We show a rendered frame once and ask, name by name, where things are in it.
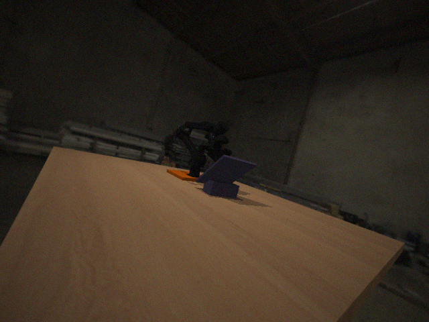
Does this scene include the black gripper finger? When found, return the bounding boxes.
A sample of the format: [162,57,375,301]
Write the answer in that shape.
[217,150,225,159]
[207,148,218,162]

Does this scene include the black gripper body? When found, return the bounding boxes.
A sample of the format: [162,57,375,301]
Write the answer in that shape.
[198,138,232,156]

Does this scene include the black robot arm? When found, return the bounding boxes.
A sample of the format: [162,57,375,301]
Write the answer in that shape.
[176,120,229,178]

